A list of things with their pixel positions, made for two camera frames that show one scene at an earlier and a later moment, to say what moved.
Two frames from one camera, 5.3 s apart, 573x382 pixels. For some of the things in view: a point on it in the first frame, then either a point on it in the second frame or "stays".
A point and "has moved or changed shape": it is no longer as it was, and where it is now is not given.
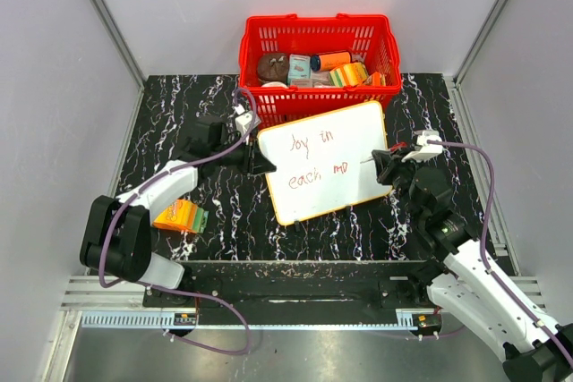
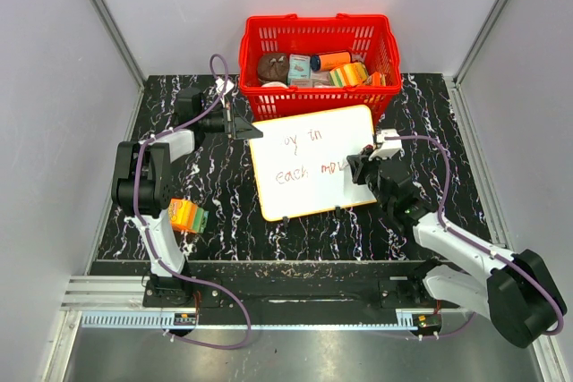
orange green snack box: x=183 y=215 stays
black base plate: x=296 y=284 stays
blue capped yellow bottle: x=328 y=62 stays
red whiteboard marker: x=394 y=148 has moved or changed shape
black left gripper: x=253 y=162 → x=243 y=130
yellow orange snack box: x=349 y=74 stays
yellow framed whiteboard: x=324 y=165 has moved or changed shape
